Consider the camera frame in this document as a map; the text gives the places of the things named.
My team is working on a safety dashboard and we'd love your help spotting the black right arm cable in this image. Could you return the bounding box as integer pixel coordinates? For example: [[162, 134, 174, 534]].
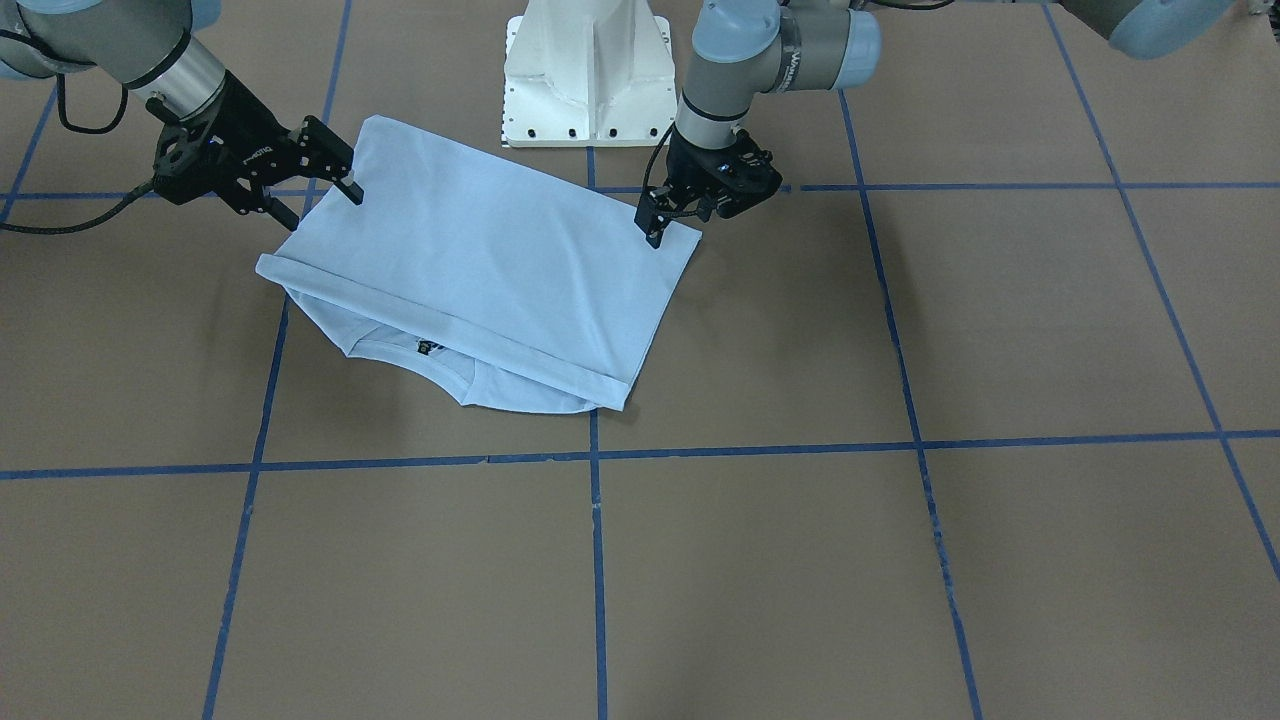
[[0, 76, 156, 236]]

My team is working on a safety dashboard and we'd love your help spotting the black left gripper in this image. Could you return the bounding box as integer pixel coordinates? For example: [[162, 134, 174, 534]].
[[634, 129, 783, 249]]

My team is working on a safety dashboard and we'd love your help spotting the light blue t-shirt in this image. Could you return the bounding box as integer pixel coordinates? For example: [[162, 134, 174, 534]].
[[256, 115, 701, 414]]

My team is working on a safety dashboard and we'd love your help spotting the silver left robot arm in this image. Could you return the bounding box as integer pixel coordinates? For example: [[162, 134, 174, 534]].
[[635, 1, 1235, 249]]

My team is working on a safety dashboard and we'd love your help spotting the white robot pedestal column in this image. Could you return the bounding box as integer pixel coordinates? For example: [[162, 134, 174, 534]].
[[500, 1, 677, 149]]

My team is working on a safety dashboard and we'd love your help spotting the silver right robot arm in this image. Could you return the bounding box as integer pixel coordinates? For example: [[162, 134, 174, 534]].
[[3, 1, 364, 231]]

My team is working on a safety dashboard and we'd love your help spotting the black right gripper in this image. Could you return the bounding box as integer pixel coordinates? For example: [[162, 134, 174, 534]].
[[152, 72, 365, 231]]

